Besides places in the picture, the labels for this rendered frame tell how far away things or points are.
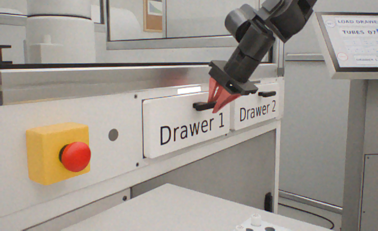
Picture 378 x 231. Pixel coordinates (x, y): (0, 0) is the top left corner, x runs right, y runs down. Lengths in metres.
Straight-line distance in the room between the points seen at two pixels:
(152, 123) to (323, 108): 1.85
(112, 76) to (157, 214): 0.24
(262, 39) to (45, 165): 0.43
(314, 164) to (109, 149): 2.01
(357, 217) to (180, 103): 1.13
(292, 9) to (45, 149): 0.47
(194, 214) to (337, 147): 1.91
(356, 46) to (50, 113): 1.17
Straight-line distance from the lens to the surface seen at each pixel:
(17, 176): 0.52
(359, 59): 1.40
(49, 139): 0.47
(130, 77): 0.61
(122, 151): 0.62
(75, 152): 0.46
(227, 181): 0.96
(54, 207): 0.57
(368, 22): 1.56
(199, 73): 0.77
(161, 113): 0.65
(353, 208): 1.64
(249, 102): 0.95
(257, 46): 0.66
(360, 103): 1.53
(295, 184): 2.59
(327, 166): 2.45
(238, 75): 0.68
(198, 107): 0.68
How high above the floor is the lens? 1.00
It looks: 8 degrees down
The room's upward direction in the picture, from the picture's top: straight up
